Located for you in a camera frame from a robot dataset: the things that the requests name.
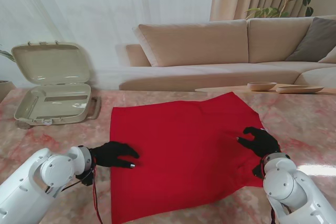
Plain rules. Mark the beige plant pot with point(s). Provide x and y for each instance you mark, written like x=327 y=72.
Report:
x=5 y=90

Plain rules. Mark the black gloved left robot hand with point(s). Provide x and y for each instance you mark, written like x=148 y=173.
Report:
x=110 y=153

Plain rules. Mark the shallow wooden dish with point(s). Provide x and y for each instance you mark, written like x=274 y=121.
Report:
x=299 y=89

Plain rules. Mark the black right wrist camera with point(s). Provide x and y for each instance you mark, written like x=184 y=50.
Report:
x=257 y=171

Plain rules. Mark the deep wooden bowl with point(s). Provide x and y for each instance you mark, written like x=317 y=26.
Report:
x=261 y=85

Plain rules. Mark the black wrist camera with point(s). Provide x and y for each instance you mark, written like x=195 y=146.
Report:
x=257 y=171
x=86 y=178

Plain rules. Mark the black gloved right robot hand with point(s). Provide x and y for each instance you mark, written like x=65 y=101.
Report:
x=265 y=144

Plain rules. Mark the cream sofa cushion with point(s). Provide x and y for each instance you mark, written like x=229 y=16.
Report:
x=331 y=57

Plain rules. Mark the open beige hard-shell suitcase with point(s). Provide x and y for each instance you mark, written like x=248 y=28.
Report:
x=52 y=64

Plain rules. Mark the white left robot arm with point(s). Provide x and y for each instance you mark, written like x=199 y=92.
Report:
x=39 y=174

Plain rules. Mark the brown sofa cushion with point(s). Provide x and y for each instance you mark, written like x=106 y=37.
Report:
x=315 y=40

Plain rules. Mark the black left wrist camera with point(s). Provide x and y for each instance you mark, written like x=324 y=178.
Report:
x=86 y=178

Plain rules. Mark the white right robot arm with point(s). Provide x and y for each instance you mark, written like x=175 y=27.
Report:
x=288 y=184

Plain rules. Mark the white sheer curtain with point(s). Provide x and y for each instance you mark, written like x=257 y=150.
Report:
x=105 y=3

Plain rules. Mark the beige sectional sofa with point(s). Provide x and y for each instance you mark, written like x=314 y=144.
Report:
x=199 y=43

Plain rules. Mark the red shirt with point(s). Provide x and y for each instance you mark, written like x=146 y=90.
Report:
x=178 y=150

